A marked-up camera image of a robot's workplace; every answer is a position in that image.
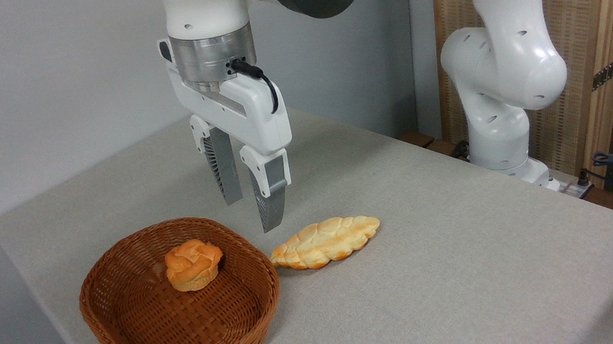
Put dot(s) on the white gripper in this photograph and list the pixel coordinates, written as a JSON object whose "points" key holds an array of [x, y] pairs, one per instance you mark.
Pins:
{"points": [[255, 114]]}

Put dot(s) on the leaf-shaped bread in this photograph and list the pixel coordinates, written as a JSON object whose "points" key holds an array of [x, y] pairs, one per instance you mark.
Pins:
{"points": [[325, 241]]}

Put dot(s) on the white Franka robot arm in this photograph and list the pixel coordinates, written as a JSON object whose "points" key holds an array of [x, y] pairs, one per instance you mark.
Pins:
{"points": [[505, 54]]}

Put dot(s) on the round knotted bread roll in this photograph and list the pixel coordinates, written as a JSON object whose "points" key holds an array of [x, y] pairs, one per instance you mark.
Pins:
{"points": [[193, 263]]}

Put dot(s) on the brown woven wicker basket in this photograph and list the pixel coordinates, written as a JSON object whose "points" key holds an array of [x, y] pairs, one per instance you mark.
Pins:
{"points": [[186, 327]]}

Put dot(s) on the brown wooden ledge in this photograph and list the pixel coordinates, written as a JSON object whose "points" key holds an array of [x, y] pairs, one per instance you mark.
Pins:
{"points": [[423, 140]]}

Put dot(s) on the dark metal hinge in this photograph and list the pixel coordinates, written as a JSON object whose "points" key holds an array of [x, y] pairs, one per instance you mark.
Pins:
{"points": [[607, 72]]}

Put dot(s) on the wooden framed woven screen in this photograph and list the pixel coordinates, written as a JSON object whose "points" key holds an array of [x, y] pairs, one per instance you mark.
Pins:
{"points": [[585, 6]]}

